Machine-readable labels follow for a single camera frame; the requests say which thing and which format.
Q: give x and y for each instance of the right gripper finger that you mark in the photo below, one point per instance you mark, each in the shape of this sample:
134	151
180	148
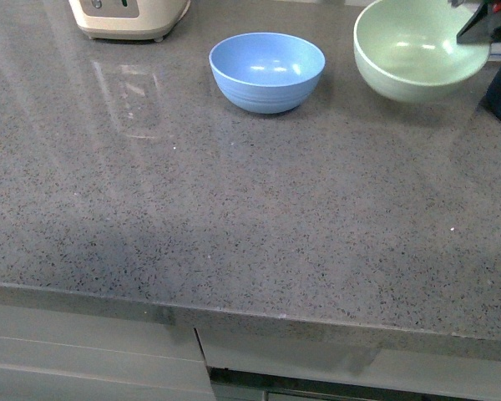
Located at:
484	26

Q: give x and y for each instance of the green bowl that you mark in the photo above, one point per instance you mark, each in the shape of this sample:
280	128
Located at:
407	51

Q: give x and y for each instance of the blue bowl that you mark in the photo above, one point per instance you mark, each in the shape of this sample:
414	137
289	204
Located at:
266	73

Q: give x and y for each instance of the white cabinet drawer right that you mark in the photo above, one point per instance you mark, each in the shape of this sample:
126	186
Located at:
370	367

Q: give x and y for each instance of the white cabinet drawer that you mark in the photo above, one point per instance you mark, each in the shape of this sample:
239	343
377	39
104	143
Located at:
63	356
370	367

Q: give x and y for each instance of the cream toaster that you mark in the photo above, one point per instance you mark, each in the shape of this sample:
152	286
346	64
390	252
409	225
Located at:
128	19

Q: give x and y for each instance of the white cabinet drawer left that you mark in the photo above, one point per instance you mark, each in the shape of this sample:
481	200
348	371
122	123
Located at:
63	356

